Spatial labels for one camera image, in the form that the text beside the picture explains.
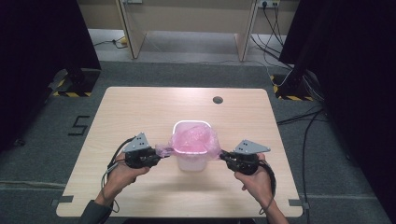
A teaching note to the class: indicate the person's left hand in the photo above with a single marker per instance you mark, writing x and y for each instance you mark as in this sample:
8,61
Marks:
123,179

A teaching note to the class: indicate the person's right hand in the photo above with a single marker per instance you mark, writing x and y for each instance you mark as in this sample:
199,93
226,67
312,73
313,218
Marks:
258,185

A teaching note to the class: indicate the stand base with striped tape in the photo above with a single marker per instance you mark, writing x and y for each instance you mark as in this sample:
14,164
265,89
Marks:
294,90
82,84

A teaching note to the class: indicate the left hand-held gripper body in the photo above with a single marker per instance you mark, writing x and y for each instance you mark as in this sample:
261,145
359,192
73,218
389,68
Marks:
140,152

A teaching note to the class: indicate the grey tape strip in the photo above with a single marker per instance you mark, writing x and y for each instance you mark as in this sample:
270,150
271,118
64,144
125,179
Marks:
62,200
298,203

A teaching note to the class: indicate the white wall power socket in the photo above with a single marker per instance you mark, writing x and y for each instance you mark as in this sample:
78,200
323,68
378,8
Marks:
268,3

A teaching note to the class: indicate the beige wooden desk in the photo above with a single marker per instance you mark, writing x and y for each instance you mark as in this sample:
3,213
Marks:
190,18

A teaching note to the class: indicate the white plastic trash bin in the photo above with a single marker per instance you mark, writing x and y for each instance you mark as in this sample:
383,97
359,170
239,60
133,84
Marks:
192,161

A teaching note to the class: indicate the black curtain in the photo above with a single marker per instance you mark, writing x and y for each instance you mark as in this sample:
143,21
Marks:
358,77
34,62

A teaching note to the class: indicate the pink plastic bag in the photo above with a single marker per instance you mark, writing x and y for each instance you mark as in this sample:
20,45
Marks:
193,140

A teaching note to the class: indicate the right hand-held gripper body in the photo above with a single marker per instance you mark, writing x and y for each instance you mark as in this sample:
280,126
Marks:
246,158

